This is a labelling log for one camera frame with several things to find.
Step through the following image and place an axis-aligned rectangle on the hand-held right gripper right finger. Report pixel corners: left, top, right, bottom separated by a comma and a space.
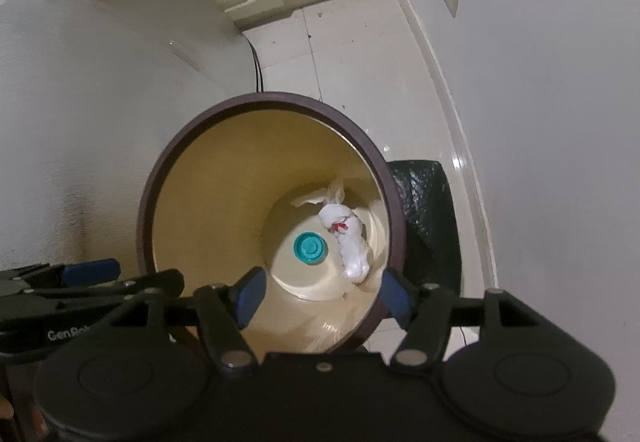
381, 269, 546, 371

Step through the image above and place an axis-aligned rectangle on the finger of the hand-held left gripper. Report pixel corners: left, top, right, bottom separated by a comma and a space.
0, 259, 122, 296
22, 269, 185, 309

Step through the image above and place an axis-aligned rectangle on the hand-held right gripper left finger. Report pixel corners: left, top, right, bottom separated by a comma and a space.
102, 267, 267, 373

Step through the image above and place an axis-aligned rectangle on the brown-rimmed yellow trash bin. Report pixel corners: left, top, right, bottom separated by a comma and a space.
136, 91, 409, 356

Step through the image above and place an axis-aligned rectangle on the white tissue wad red mark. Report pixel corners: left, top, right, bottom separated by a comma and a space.
318, 204, 374, 282

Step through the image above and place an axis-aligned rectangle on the teal bottle cap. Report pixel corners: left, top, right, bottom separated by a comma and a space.
292, 231, 329, 266

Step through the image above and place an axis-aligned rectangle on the black plastic bag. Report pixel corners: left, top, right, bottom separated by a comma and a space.
386, 159, 462, 299

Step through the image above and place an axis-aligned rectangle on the crumpled white tissue piece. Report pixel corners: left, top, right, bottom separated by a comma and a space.
291, 179, 346, 209

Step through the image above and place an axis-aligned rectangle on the black cable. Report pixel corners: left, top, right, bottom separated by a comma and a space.
251, 46, 265, 94

